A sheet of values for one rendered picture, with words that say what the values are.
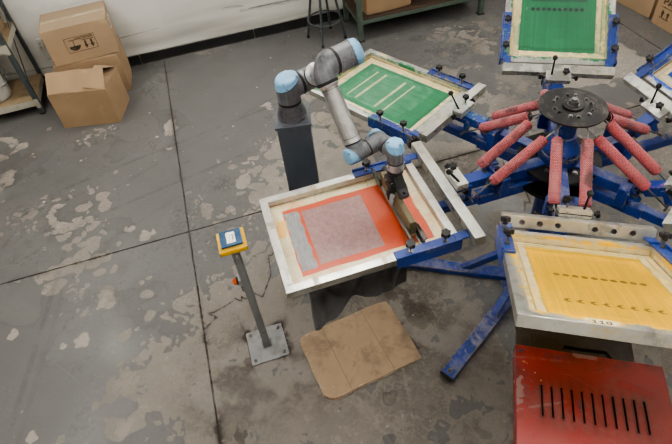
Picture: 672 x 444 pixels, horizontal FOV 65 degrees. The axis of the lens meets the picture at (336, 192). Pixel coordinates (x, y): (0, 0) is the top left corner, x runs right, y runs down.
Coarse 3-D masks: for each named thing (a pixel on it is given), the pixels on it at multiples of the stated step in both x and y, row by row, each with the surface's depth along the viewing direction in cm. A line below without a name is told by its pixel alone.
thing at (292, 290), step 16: (352, 176) 264; (368, 176) 265; (416, 176) 260; (288, 192) 260; (304, 192) 259; (320, 192) 262; (432, 208) 245; (272, 224) 246; (448, 224) 237; (272, 240) 239; (288, 272) 225; (336, 272) 223; (352, 272) 222; (368, 272) 225; (288, 288) 219; (304, 288) 219; (320, 288) 222
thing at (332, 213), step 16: (352, 192) 261; (368, 192) 260; (304, 208) 256; (320, 208) 255; (336, 208) 254; (352, 208) 253; (368, 208) 253; (384, 208) 252; (304, 224) 249; (320, 224) 248; (336, 224) 247
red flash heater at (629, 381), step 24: (528, 360) 177; (552, 360) 176; (576, 360) 175; (600, 360) 174; (528, 384) 171; (552, 384) 170; (576, 384) 170; (600, 384) 169; (624, 384) 168; (648, 384) 168; (528, 408) 166; (552, 408) 166; (576, 408) 164; (600, 408) 164; (624, 408) 164; (648, 408) 162; (528, 432) 160; (552, 432) 160; (576, 432) 159; (600, 432) 159; (624, 432) 158; (648, 432) 158
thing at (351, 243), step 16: (416, 208) 250; (352, 224) 246; (368, 224) 245; (384, 224) 245; (400, 224) 244; (320, 240) 241; (336, 240) 240; (352, 240) 239; (368, 240) 239; (384, 240) 238; (400, 240) 237; (416, 240) 236; (320, 256) 234; (336, 256) 234; (352, 256) 233; (368, 256) 232; (304, 272) 229
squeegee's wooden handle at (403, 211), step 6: (384, 186) 254; (396, 192) 244; (396, 198) 241; (396, 204) 242; (402, 204) 238; (402, 210) 236; (408, 210) 235; (402, 216) 238; (408, 216) 233; (408, 222) 231; (414, 222) 230; (408, 228) 234; (414, 228) 233
